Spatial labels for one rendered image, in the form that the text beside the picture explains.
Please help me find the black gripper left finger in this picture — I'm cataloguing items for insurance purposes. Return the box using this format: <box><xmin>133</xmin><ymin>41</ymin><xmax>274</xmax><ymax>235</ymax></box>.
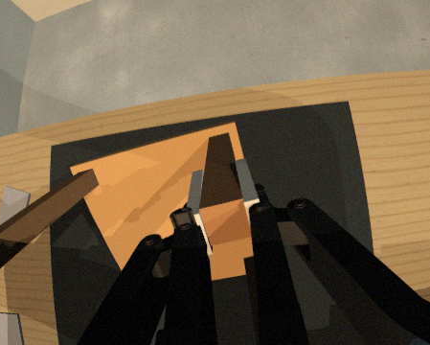
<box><xmin>77</xmin><ymin>170</ymin><xmax>217</xmax><ymax>345</ymax></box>

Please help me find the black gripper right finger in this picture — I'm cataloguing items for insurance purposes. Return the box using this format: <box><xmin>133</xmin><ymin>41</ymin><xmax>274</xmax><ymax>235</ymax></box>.
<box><xmin>235</xmin><ymin>158</ymin><xmax>430</xmax><ymax>345</ymax></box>

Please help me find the black rectangular mat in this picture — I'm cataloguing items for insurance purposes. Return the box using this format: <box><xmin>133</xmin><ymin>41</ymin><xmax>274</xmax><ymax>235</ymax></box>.
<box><xmin>50</xmin><ymin>101</ymin><xmax>373</xmax><ymax>345</ymax></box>

